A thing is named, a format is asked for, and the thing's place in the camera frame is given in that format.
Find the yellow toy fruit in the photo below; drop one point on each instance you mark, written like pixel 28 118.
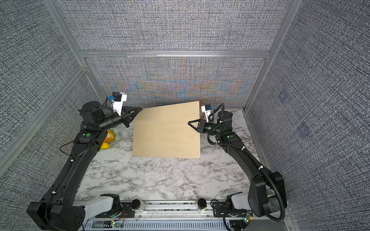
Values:
pixel 105 145

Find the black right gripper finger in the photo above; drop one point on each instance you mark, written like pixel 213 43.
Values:
pixel 193 121
pixel 194 126

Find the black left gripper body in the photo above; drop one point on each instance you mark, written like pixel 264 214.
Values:
pixel 125 119

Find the left silver knob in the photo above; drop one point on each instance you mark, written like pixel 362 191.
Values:
pixel 138 205

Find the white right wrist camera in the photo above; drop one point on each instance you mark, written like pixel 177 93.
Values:
pixel 208 113

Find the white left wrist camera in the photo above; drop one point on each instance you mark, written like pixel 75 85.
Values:
pixel 117 99

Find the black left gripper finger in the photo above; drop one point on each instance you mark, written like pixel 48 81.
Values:
pixel 131 110
pixel 128 119

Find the brown bread roll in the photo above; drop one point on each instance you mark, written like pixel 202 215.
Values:
pixel 110 136

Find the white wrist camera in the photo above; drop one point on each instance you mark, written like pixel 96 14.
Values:
pixel 117 99
pixel 208 113

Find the green circuit board right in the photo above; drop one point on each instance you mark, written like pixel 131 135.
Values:
pixel 248 218

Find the silver knob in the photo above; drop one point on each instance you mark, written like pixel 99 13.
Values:
pixel 138 205
pixel 201 205

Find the green plate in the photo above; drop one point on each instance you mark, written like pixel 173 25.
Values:
pixel 118 138

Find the aluminium front rail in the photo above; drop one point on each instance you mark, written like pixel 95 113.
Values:
pixel 179 216

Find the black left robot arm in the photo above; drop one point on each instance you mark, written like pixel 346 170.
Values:
pixel 56 210

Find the right silver knob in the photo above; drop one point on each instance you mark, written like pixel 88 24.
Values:
pixel 201 205

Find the aluminium enclosure frame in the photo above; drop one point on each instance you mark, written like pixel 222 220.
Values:
pixel 21 142

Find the small wooden easel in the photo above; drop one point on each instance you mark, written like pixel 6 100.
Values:
pixel 201 104

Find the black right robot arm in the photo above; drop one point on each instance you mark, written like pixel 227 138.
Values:
pixel 266 196

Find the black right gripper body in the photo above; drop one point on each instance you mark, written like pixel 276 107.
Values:
pixel 205 127

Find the green circuit board left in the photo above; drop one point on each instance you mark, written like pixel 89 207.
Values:
pixel 115 224

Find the green circuit board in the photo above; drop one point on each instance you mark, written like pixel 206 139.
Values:
pixel 248 218
pixel 115 224

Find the light wooden board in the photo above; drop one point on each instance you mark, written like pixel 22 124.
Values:
pixel 164 132

